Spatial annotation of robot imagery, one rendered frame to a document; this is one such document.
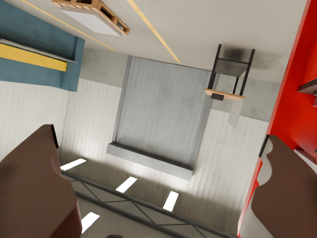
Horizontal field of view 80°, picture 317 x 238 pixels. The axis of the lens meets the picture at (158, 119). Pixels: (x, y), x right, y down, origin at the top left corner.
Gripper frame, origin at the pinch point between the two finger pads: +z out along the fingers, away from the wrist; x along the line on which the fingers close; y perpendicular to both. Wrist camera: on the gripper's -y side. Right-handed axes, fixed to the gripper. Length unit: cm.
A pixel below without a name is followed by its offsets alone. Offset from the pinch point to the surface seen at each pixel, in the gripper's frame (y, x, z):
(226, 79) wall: 172, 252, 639
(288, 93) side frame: 44, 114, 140
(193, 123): 335, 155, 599
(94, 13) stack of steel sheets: -4, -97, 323
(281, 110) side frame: 59, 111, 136
